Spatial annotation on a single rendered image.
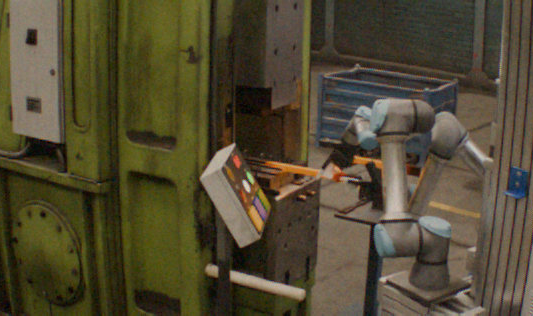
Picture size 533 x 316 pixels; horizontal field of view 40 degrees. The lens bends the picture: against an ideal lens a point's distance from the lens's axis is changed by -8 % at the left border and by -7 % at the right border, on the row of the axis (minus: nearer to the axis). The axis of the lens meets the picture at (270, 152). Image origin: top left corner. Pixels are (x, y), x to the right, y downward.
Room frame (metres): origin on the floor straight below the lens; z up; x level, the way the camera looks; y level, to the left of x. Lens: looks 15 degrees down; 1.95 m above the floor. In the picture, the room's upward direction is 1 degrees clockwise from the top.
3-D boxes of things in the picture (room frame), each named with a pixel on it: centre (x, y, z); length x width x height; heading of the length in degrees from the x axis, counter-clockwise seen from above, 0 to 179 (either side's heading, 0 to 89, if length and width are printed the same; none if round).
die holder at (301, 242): (3.36, 0.11, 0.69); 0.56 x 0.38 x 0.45; 59
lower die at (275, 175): (3.31, 0.13, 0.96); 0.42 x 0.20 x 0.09; 59
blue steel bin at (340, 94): (7.31, -1.12, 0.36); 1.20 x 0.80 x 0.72; 55
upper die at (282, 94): (3.31, 0.13, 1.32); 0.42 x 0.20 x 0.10; 59
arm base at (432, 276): (2.45, -0.57, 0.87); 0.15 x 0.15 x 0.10
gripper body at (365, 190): (3.00, -0.42, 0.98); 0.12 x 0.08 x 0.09; 59
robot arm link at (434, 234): (2.44, -0.56, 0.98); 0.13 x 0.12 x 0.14; 97
